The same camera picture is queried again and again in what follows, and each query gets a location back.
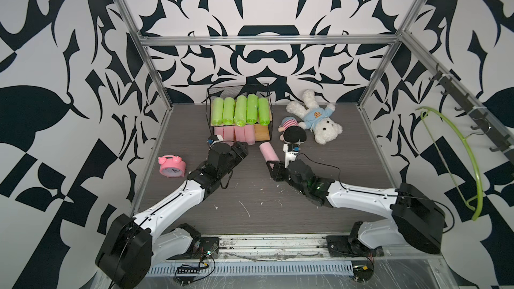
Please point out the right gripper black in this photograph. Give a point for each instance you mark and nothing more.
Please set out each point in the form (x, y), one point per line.
(277, 169)

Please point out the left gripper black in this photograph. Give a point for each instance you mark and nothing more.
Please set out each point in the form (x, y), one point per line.
(242, 152)

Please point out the pink trash bag roll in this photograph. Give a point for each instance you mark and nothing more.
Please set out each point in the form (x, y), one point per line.
(239, 134)
(228, 134)
(269, 153)
(219, 131)
(250, 135)

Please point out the green trash bag roll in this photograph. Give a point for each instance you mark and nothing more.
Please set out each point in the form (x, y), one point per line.
(264, 111)
(228, 111)
(240, 111)
(252, 109)
(217, 109)

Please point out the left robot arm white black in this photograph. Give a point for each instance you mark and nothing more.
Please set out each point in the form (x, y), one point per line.
(135, 244)

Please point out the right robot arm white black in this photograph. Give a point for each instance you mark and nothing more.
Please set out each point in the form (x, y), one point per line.
(407, 216)

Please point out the small doll striped hat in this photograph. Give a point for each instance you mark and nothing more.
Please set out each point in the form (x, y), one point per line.
(291, 132)

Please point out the white teddy bear blue shirt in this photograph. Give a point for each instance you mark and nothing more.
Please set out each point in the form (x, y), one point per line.
(315, 118)

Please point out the pink plastic toy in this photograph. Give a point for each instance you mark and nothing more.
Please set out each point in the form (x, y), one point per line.
(172, 166)

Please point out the black round floor plug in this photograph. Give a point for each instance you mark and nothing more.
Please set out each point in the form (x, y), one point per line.
(362, 273)

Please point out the green plastic hanger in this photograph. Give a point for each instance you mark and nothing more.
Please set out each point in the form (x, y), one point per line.
(475, 204)

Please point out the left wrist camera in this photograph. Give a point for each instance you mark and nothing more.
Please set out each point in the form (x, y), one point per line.
(213, 139)

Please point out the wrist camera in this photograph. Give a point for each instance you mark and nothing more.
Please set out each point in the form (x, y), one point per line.
(213, 139)
(291, 151)

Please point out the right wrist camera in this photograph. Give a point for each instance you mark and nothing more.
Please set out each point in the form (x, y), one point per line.
(291, 151)

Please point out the wooden wire shelf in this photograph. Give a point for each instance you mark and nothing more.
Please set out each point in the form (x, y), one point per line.
(263, 134)

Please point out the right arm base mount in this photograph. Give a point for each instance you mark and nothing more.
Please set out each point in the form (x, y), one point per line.
(350, 246)

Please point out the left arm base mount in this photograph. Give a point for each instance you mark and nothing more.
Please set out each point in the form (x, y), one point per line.
(200, 245)

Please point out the black wall hook rack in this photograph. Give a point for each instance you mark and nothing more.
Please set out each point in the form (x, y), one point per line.
(486, 123)

